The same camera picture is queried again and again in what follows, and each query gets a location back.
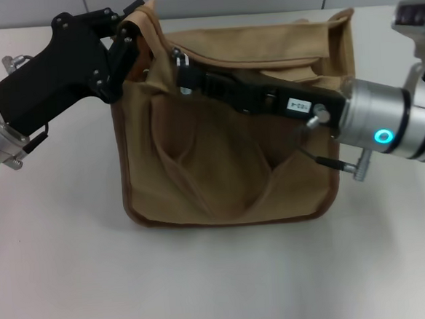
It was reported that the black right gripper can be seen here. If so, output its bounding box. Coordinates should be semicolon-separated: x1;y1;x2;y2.
178;53;348;139

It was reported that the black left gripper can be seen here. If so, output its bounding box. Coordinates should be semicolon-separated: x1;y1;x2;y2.
0;0;157;138

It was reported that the khaki canvas food bag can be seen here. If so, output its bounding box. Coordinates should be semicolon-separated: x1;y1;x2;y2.
103;0;370;235

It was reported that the right gripper cable with connector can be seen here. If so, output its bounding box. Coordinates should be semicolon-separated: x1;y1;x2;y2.
295;100;374;187

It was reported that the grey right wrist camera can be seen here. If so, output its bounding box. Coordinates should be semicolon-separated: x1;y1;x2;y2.
389;0;425;86

